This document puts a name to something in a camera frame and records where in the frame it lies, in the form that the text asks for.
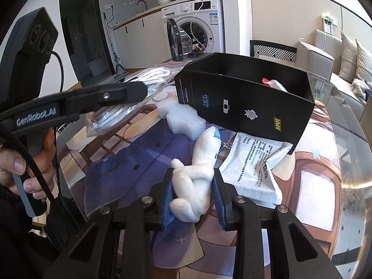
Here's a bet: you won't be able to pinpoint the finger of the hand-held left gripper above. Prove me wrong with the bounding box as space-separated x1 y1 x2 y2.
65 81 149 114

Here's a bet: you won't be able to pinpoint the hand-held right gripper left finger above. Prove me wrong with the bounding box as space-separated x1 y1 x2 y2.
38 167 177 279

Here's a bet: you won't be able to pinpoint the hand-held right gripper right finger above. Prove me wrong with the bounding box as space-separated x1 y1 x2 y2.
213 168 344 279

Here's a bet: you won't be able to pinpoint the white plush toy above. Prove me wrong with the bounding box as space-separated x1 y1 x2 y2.
170 126 233 223

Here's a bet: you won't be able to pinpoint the bagged white cable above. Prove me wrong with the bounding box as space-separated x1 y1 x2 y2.
85 66 187 138

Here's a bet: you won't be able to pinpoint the black cardboard box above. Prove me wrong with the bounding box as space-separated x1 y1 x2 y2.
174 51 316 152

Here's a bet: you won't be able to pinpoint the red white tissue packet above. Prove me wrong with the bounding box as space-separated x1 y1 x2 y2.
261 77 287 91

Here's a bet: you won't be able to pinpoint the person's left hand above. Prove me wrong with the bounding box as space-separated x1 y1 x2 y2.
0 126 58 201

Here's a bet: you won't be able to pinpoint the grey bin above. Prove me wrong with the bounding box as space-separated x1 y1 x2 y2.
87 61 103 78

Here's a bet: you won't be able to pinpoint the mop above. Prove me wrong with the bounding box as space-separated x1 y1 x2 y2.
103 12 129 81

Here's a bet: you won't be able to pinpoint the white foil packet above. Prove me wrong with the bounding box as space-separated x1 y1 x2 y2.
218 131 296 205

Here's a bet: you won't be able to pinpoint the dark glass door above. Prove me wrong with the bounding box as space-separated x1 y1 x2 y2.
59 0 114 87

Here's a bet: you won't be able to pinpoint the kitchen counter cabinets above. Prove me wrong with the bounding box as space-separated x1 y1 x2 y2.
112 0 223 76

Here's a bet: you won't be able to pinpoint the printed desk mat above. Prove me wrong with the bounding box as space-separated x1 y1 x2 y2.
55 87 342 268

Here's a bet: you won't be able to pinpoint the white foam piece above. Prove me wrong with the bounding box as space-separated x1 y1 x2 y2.
155 97 207 141

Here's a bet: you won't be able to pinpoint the white washing machine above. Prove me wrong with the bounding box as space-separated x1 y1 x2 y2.
161 0 226 63

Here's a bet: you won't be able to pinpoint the patterned black white chair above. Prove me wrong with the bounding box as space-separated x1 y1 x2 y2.
249 40 298 64

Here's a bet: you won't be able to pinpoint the beige sofa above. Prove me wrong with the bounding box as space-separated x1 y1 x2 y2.
296 29 372 106

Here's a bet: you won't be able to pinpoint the grey furry item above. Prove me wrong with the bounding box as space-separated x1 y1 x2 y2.
350 78 372 100

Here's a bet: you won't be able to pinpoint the beige cushion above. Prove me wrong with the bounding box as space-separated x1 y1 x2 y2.
338 31 358 80

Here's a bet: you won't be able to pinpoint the grey cushion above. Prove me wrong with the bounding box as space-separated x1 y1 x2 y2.
355 39 372 84

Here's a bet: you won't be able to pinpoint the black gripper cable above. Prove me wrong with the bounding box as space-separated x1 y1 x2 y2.
0 50 80 254

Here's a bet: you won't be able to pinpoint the white hanging cable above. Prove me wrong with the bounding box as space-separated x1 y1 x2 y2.
188 0 210 53

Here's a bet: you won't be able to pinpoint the white charger cable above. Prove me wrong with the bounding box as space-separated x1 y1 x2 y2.
299 33 328 50

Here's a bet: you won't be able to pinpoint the wall socket with charger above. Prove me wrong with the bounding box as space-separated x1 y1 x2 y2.
321 12 338 34

